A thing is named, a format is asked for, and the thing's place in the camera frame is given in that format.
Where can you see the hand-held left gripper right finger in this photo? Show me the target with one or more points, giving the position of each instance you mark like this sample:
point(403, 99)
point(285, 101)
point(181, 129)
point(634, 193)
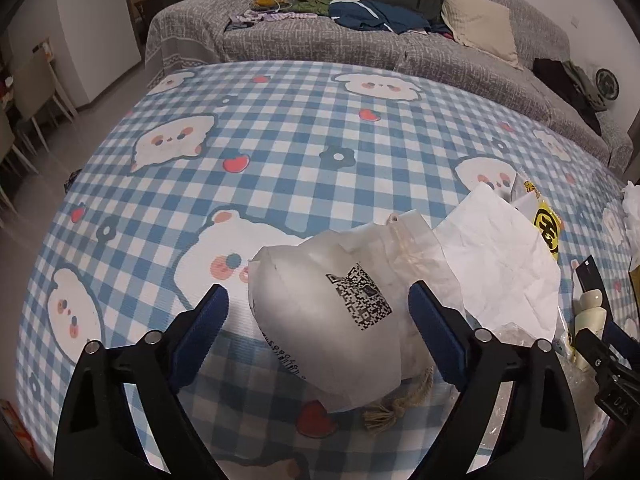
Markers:
point(437, 335)

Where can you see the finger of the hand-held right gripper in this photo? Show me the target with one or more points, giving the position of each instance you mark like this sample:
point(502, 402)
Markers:
point(602, 357)
point(627, 337)

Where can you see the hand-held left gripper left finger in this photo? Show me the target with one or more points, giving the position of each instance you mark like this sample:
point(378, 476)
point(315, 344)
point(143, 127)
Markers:
point(205, 330)

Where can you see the cream plastic bottle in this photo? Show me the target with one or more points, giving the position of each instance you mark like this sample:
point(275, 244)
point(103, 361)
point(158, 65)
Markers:
point(590, 310)

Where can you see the black card packet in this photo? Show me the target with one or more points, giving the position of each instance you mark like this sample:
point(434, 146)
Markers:
point(590, 275)

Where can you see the white paper sheet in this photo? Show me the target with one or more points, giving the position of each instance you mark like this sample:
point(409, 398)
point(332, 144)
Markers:
point(500, 260)

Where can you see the yellow white snack wrapper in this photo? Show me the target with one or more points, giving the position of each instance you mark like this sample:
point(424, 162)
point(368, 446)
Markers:
point(547, 227)

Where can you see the gold tissue pack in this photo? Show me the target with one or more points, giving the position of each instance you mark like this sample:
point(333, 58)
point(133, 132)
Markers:
point(635, 275)

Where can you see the white tissue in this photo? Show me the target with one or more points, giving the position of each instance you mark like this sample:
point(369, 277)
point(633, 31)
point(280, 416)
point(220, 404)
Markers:
point(632, 220)

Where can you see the blue checked bear tablecloth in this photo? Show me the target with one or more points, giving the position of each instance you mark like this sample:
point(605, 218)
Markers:
point(300, 135)

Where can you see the dark round disc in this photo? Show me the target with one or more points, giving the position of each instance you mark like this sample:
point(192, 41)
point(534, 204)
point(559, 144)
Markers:
point(607, 85)

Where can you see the grey green garment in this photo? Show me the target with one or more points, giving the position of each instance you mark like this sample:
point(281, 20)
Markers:
point(587, 85)

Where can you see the black garment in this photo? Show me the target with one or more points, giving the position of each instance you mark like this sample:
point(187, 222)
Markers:
point(560, 85)

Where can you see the grey sofa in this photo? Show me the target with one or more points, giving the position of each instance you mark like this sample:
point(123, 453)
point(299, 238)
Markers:
point(300, 45)

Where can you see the beige pillow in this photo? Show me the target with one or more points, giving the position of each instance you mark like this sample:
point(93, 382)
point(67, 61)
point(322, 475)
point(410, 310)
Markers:
point(480, 25)

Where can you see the purple striped cloth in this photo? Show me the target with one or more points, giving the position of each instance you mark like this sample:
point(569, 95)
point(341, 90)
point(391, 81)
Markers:
point(260, 19)

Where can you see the orange white carton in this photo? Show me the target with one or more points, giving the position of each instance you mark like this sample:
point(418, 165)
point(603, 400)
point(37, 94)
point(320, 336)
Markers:
point(42, 50)

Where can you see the blue jacket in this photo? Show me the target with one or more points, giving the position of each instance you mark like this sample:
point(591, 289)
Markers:
point(370, 12)

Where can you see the green cloth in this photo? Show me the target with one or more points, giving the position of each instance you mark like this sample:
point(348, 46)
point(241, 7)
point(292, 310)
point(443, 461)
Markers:
point(312, 5)

